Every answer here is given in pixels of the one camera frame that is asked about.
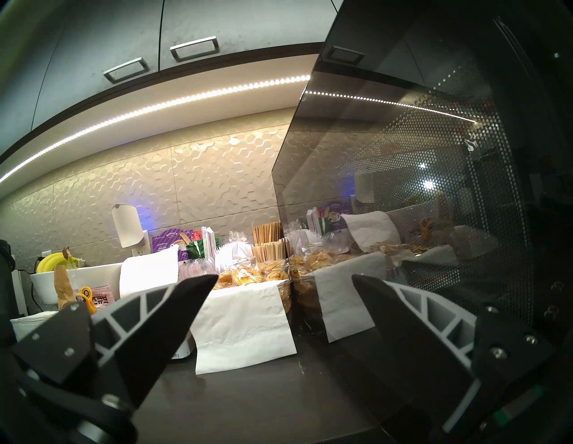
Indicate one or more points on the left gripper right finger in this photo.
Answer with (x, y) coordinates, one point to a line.
(416, 349)

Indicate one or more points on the purple coffee bag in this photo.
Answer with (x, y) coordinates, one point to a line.
(168, 241)

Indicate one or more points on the large white bowl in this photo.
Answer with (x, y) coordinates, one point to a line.
(96, 274)

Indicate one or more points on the white plastic cutlery bag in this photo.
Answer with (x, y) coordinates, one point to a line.
(233, 255)

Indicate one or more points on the yellow banana bunch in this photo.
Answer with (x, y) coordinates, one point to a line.
(51, 262)

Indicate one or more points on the white LED light strip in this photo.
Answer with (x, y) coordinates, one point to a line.
(224, 91)

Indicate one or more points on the black glass microwave door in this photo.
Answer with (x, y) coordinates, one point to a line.
(403, 179)

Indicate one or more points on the brown paper bag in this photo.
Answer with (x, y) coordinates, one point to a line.
(62, 286)

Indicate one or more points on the dark upper cabinet door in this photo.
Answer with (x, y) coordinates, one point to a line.
(98, 36)
(250, 22)

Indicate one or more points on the pink snack packet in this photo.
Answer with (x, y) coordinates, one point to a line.
(105, 296)

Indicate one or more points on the clear tub of wrapped pastries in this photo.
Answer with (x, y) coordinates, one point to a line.
(250, 274)

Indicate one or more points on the white paper napkin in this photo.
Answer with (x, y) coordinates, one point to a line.
(241, 326)
(147, 271)

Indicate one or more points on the white napkin stack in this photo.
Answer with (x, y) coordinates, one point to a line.
(27, 324)

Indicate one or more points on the clear bag of cutlery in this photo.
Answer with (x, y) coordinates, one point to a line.
(194, 268)

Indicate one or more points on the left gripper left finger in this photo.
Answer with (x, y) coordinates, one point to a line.
(134, 340)

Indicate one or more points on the white wall outlet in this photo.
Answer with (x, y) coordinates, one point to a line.
(145, 239)

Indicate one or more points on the wooden stirrer bundle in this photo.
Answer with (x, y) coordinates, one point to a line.
(267, 232)
(268, 251)

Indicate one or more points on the black coffee machine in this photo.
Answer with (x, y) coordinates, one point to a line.
(6, 286)

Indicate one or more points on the green and white sachets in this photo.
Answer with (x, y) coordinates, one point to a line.
(197, 248)

